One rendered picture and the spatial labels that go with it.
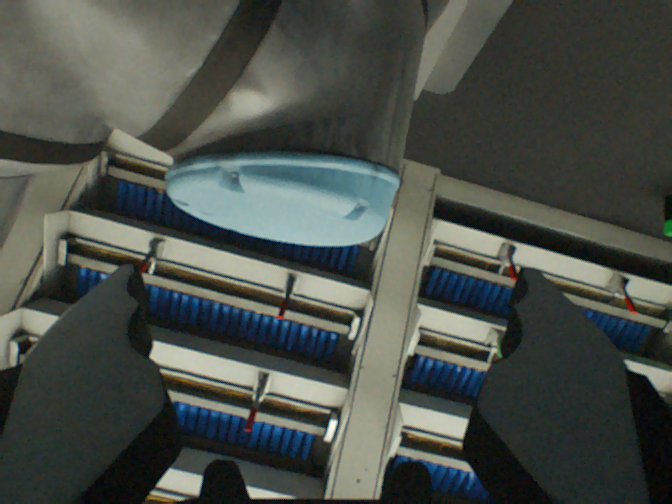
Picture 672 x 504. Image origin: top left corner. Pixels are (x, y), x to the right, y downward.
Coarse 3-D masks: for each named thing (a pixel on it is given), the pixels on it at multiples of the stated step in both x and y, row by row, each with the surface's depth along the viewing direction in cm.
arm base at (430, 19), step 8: (424, 0) 24; (432, 0) 26; (440, 0) 27; (448, 0) 29; (424, 8) 24; (432, 8) 26; (440, 8) 28; (424, 16) 24; (432, 16) 27; (432, 24) 29
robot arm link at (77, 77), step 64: (0, 0) 11; (64, 0) 11; (128, 0) 12; (192, 0) 13; (0, 64) 12; (64, 64) 13; (128, 64) 13; (192, 64) 14; (0, 128) 13; (64, 128) 15; (128, 128) 17; (0, 192) 17
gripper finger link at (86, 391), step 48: (96, 288) 10; (144, 288) 11; (48, 336) 8; (96, 336) 8; (144, 336) 9; (48, 384) 7; (96, 384) 7; (144, 384) 7; (48, 432) 6; (96, 432) 6; (144, 432) 6; (0, 480) 5; (48, 480) 5; (96, 480) 5; (144, 480) 6
